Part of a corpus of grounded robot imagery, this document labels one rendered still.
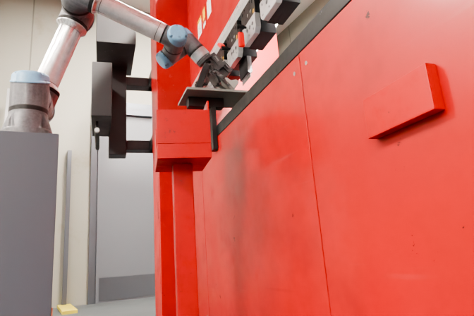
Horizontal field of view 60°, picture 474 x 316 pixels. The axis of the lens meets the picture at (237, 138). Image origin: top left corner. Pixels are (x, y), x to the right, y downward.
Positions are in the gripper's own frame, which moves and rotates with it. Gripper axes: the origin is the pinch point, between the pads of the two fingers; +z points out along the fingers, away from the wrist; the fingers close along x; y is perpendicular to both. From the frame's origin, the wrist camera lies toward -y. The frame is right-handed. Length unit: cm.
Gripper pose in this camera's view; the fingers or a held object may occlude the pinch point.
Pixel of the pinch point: (232, 97)
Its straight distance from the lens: 174.0
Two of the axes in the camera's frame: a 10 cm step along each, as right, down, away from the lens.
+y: 6.7, -6.1, 4.2
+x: -3.2, 2.8, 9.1
